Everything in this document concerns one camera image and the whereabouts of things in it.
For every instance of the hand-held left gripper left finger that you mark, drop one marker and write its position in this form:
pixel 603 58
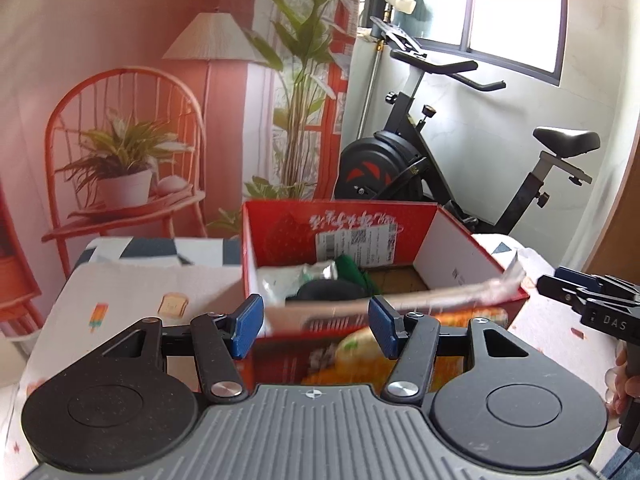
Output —
pixel 247 325

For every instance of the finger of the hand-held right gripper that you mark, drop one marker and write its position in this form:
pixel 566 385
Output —
pixel 560 290
pixel 575 275

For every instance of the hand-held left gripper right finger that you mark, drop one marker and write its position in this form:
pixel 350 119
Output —
pixel 382 327

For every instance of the yellow patterned snack bag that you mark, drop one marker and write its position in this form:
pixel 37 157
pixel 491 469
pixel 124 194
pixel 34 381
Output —
pixel 355 345

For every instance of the green and black pouch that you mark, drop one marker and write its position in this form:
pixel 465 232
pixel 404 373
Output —
pixel 350 270

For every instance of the black cloth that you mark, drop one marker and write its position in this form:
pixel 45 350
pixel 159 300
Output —
pixel 325 290

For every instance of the beige plastic-wrapped packet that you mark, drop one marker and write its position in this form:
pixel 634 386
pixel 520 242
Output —
pixel 450 295

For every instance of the red cardboard box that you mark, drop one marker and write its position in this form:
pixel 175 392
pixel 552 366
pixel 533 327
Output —
pixel 280 220

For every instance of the person's right hand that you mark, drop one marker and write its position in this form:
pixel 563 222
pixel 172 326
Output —
pixel 622 385

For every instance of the brown wooden door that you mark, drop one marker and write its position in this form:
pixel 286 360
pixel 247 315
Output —
pixel 615 240

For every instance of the printed tablecloth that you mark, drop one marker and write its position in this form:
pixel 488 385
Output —
pixel 150 300

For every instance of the black exercise bike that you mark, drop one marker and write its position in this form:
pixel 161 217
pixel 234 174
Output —
pixel 370 165

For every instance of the dark-framed window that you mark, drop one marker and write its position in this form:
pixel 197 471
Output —
pixel 515 10

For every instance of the printed room wall poster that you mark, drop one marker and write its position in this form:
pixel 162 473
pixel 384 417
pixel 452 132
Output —
pixel 125 60

